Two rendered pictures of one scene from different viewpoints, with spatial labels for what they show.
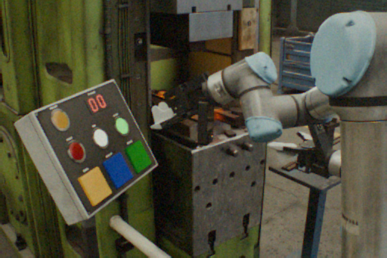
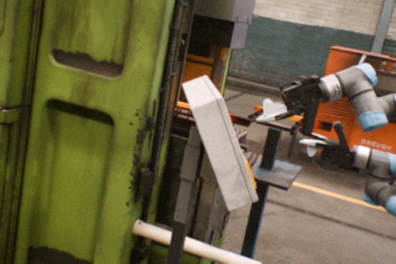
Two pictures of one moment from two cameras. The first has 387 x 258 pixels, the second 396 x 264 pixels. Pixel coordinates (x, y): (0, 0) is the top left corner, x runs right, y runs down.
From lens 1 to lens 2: 1.01 m
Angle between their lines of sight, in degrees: 32
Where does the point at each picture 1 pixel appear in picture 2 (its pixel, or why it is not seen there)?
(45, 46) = (55, 29)
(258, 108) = (375, 105)
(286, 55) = not seen: hidden behind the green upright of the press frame
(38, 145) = (220, 130)
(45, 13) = not seen: outside the picture
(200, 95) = (313, 94)
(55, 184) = (229, 169)
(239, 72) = (354, 77)
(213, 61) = (188, 68)
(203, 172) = not seen: hidden behind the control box
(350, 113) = not seen: outside the picture
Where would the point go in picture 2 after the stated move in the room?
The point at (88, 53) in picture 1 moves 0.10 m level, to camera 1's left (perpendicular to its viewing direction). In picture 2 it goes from (160, 46) to (130, 42)
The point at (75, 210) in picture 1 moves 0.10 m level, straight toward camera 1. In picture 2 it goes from (245, 194) to (279, 210)
